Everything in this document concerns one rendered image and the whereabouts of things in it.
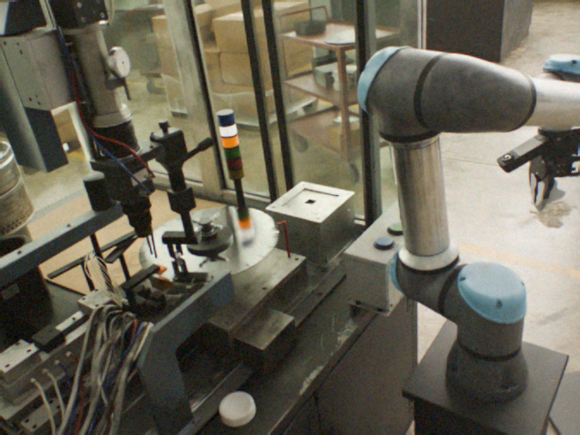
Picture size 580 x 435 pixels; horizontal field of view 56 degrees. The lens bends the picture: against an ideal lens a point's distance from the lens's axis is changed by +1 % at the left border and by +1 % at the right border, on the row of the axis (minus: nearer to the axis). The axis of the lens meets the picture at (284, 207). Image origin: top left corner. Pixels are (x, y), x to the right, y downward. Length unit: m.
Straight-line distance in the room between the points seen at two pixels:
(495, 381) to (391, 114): 0.54
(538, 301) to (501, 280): 1.57
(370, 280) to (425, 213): 0.32
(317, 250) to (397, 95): 0.68
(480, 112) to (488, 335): 0.43
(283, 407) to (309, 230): 0.49
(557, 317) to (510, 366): 1.45
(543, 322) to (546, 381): 1.32
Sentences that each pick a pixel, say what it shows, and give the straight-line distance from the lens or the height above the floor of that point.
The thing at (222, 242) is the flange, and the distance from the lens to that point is 1.24.
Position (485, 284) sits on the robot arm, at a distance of 1.04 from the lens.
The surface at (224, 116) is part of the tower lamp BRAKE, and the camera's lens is 1.44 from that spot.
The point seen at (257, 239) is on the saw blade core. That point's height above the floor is 0.95.
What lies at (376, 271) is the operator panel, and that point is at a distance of 1.24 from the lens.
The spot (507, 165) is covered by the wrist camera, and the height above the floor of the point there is 1.04.
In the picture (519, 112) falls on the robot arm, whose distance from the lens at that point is 0.86.
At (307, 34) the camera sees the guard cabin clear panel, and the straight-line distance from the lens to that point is 1.47.
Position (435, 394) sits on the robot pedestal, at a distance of 1.15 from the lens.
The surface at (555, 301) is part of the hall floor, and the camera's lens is 2.64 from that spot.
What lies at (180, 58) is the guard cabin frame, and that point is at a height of 1.24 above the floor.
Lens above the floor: 1.60
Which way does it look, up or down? 28 degrees down
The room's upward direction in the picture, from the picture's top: 8 degrees counter-clockwise
